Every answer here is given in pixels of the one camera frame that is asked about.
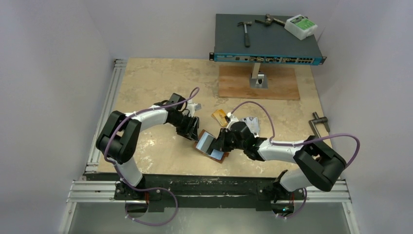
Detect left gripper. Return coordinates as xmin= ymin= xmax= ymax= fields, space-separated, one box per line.
xmin=169 ymin=114 xmax=198 ymax=142

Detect brown leather card holder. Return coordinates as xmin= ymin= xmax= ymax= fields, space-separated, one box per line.
xmin=193 ymin=130 xmax=229 ymax=163

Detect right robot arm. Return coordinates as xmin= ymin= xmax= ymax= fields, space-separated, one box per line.
xmin=207 ymin=121 xmax=347 ymax=198

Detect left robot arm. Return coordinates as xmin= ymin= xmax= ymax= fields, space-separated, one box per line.
xmin=95 ymin=93 xmax=201 ymax=199

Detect orange card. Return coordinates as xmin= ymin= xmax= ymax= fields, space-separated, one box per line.
xmin=211 ymin=109 xmax=228 ymax=127

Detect silver white cards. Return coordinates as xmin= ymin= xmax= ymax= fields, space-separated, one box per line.
xmin=241 ymin=117 xmax=260 ymax=137

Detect brown wooden board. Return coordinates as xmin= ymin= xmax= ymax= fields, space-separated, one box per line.
xmin=218 ymin=65 xmax=300 ymax=100

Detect silver metal stand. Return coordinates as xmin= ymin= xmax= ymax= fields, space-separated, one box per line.
xmin=249 ymin=63 xmax=268 ymax=89

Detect grey metal clamp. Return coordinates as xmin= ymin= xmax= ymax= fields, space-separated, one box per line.
xmin=308 ymin=112 xmax=331 ymax=139

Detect hammer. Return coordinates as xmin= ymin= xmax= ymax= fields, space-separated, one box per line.
xmin=237 ymin=21 xmax=252 ymax=48

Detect black metal tool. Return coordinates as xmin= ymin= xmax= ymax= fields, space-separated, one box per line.
xmin=254 ymin=14 xmax=286 ymax=27

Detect white green box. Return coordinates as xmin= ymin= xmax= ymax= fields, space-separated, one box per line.
xmin=284 ymin=15 xmax=318 ymax=40

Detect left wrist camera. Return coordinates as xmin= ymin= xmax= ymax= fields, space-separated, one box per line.
xmin=186 ymin=100 xmax=202 ymax=117

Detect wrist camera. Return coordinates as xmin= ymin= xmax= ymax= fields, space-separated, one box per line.
xmin=186 ymin=100 xmax=202 ymax=117
xmin=225 ymin=112 xmax=237 ymax=127

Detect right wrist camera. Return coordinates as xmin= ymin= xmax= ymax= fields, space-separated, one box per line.
xmin=225 ymin=112 xmax=237 ymax=127

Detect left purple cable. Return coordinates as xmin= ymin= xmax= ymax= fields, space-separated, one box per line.
xmin=103 ymin=87 xmax=201 ymax=227

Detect purple cable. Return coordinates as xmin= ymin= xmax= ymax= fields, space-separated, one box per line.
xmin=229 ymin=101 xmax=361 ymax=220
xmin=103 ymin=87 xmax=201 ymax=227

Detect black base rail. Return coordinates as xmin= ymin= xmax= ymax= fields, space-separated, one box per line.
xmin=85 ymin=173 xmax=305 ymax=214

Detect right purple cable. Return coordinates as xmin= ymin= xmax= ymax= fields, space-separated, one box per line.
xmin=229 ymin=101 xmax=361 ymax=220

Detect aluminium frame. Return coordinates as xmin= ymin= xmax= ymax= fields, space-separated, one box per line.
xmin=65 ymin=58 xmax=359 ymax=234

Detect blue network switch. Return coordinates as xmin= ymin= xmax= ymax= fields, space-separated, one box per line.
xmin=209 ymin=14 xmax=326 ymax=66

